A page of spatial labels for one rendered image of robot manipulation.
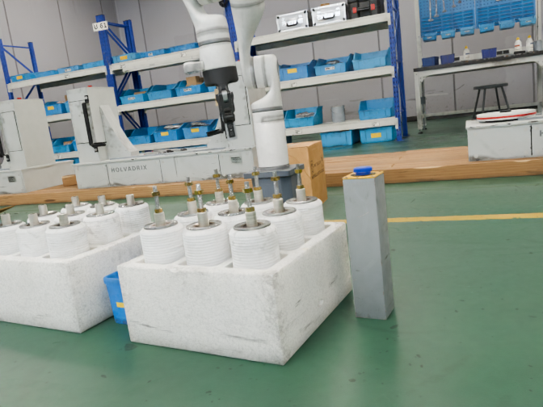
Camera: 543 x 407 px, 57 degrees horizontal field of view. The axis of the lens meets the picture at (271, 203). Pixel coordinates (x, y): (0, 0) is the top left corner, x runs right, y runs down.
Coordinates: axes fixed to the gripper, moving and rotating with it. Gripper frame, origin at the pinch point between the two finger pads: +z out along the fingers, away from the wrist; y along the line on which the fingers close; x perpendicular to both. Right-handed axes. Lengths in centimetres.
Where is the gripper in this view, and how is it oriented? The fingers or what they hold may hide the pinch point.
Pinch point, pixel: (231, 132)
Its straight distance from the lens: 112.5
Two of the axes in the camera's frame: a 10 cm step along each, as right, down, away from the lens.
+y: -1.1, -1.9, 9.7
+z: 1.7, 9.6, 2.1
